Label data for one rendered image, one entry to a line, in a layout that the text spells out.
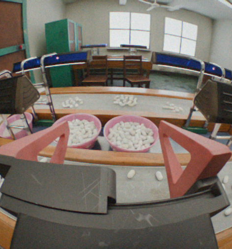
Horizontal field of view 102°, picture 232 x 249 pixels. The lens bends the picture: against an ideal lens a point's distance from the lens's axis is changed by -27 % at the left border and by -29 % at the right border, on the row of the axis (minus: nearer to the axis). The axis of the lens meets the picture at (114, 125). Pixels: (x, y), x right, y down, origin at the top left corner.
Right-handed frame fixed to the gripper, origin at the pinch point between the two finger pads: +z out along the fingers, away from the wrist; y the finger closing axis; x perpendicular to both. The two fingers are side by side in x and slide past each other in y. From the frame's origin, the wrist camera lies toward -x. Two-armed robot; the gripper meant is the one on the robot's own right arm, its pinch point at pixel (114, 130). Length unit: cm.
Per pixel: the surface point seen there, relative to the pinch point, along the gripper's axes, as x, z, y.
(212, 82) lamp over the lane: -3.7, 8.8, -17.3
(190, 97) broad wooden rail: 30, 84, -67
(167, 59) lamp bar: -1, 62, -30
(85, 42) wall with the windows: -19, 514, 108
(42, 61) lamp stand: -3, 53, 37
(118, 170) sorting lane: 33.0, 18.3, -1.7
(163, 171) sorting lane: 33.0, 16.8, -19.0
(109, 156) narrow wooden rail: 30.5, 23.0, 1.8
